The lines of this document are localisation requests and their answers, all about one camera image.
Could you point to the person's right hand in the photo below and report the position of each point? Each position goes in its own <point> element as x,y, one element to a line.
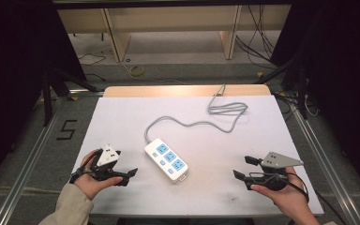
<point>289,200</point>

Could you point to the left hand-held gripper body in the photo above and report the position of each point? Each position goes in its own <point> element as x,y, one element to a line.
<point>107,156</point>

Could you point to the white table cover board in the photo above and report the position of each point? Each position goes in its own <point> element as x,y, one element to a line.
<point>215,181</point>

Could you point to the black tripod stand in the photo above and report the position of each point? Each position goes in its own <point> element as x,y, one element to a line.
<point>47,100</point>
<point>303,93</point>

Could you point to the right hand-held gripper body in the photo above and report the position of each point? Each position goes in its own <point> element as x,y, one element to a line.
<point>275,161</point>

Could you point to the aluminium floor rail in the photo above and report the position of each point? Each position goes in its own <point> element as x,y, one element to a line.
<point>29,162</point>
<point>326,162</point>

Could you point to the dark curtain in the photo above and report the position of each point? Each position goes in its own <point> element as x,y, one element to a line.
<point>12,62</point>
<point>340,62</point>

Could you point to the person's left hand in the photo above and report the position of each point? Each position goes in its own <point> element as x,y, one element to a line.
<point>89,184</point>

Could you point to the white power strip blue sockets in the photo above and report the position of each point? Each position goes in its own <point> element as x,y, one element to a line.
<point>166,160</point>

